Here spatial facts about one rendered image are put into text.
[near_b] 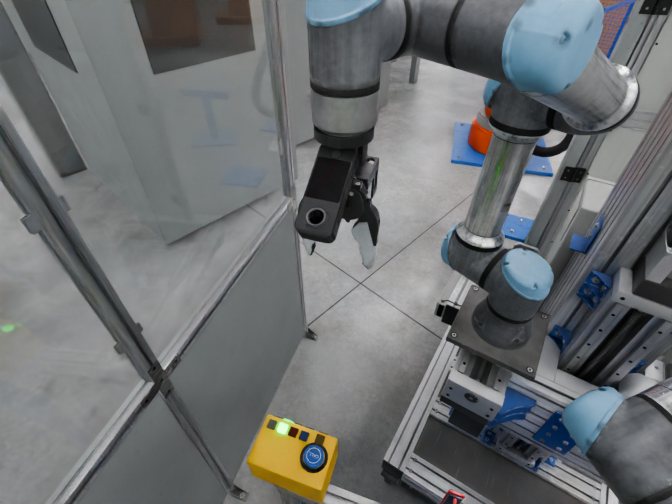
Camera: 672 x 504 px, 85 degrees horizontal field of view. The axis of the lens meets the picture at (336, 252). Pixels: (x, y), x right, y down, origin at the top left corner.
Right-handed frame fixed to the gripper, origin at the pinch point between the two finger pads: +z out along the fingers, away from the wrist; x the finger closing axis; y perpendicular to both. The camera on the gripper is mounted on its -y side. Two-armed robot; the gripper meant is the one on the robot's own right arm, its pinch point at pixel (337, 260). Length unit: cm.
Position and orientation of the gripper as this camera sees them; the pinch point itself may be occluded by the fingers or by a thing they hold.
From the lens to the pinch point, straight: 55.0
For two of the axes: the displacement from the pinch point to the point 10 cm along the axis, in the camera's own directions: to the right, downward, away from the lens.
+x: -9.5, -2.2, 2.3
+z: 0.0, 7.3, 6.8
